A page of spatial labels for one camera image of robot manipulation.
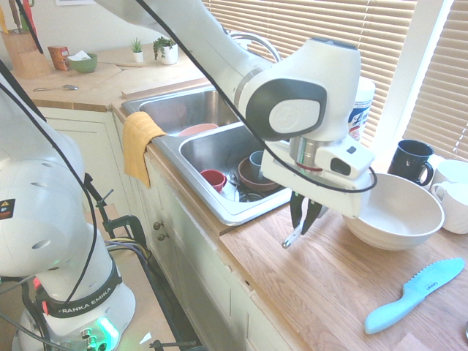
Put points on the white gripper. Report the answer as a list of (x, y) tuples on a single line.
[(329, 197)]

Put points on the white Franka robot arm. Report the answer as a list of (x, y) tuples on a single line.
[(311, 73)]

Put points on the stainless steel double sink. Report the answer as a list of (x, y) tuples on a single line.
[(204, 146)]

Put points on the light blue plastic knife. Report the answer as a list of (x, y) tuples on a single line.
[(409, 296)]

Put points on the wooden knife block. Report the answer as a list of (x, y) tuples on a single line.
[(25, 58)]

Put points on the brown wooden bowl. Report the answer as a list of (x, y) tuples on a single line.
[(252, 183)]

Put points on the grey ceramic mug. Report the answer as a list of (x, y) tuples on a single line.
[(255, 161)]

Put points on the large white bowl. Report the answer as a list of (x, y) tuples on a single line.
[(395, 219)]

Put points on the red cup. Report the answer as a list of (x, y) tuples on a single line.
[(214, 179)]

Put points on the white disinfecting wipes canister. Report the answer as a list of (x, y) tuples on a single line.
[(362, 117)]

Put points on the black mug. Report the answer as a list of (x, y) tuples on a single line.
[(409, 161)]

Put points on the white kitchen cabinet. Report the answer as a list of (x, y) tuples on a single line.
[(190, 263)]

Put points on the pink bowl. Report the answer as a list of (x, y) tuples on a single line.
[(199, 129)]

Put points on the round cabinet knob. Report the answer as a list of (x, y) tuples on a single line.
[(161, 237), (158, 225)]

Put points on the white cup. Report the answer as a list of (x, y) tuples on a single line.
[(453, 170)]

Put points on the chrome faucet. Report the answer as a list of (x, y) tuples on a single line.
[(269, 47)]

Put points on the black metal clamp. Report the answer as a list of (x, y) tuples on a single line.
[(126, 221)]

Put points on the yellow dish cloth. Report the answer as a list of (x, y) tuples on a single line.
[(137, 146)]

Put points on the narrow beige window blind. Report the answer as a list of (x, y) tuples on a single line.
[(442, 95)]

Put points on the wide beige window blind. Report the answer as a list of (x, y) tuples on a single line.
[(329, 22)]

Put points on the trailing potted plant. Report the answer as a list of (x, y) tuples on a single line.
[(169, 55)]

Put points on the small upright potted plant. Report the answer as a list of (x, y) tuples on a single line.
[(137, 55)]

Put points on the green bowl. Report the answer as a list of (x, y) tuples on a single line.
[(84, 65)]

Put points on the metal spoon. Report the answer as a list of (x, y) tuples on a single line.
[(69, 87)]

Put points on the orange cardboard box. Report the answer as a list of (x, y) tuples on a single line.
[(58, 57)]

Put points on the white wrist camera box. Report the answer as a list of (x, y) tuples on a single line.
[(347, 161)]

